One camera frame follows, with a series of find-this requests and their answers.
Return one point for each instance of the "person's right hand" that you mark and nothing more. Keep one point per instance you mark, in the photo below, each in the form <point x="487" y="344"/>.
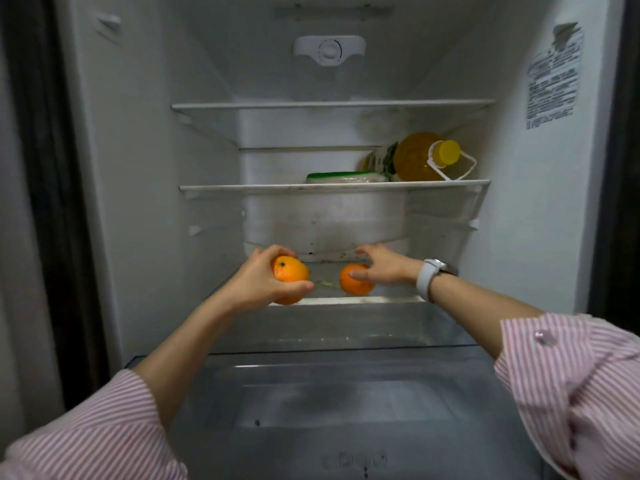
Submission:
<point x="395" y="268"/>

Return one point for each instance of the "person's left hand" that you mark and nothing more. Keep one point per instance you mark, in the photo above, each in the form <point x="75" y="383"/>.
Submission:
<point x="252" y="284"/>

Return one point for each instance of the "person's right thumb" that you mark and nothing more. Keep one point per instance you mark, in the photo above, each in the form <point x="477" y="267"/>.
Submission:
<point x="361" y="275"/>

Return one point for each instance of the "person's left thumb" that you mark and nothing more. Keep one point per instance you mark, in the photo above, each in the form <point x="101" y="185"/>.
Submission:
<point x="297" y="292"/>

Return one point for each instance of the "orange fruit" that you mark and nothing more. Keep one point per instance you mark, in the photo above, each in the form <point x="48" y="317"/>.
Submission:
<point x="356" y="287"/>
<point x="291" y="269"/>

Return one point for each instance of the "person's right forearm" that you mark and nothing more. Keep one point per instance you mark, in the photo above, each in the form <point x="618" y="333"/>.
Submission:
<point x="500" y="314"/>

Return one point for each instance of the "person's left forearm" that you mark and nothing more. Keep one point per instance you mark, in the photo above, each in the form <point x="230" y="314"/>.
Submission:
<point x="165" y="364"/>

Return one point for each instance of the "white smartwatch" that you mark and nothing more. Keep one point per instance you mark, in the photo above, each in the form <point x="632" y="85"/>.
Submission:
<point x="426" y="279"/>

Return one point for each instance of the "green-lidded food container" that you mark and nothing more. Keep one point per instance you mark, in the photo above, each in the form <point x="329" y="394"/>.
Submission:
<point x="345" y="177"/>

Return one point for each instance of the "glass refrigerator shelf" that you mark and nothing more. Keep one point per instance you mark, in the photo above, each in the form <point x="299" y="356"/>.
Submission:
<point x="330" y="103"/>
<point x="280" y="186"/>

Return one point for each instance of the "clear crisper drawer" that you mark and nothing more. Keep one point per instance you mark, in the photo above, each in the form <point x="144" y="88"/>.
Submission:
<point x="340" y="394"/>

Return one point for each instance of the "yellow cooking oil bottle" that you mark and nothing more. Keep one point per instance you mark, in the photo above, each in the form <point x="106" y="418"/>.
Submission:
<point x="415" y="157"/>

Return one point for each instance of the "white refrigerator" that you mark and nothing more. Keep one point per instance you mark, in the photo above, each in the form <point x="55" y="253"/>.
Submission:
<point x="525" y="219"/>

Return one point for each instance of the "white thermostat dial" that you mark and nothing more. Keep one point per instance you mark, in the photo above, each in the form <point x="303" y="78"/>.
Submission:
<point x="329" y="49"/>

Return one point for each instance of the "printed label sticker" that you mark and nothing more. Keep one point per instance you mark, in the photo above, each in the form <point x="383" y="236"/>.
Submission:
<point x="552" y="79"/>

